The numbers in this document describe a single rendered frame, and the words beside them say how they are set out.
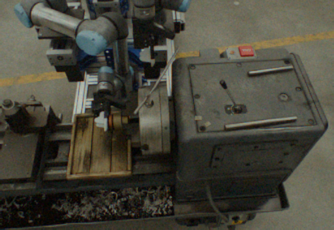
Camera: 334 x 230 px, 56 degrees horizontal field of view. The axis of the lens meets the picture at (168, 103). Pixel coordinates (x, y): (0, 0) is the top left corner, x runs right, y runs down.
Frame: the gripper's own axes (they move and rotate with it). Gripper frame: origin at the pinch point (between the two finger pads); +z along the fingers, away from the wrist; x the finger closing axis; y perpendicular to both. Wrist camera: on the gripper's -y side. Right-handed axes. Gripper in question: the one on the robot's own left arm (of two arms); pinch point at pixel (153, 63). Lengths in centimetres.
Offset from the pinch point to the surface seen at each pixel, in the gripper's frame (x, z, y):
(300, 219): -10, 137, -97
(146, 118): 14.6, 17.4, 4.3
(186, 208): 10, 87, -13
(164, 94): 5.2, 12.1, -3.9
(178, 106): 10.8, 15.0, -9.2
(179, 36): -194, 77, -29
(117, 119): 5.2, 24.4, 17.3
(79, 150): 0, 47, 39
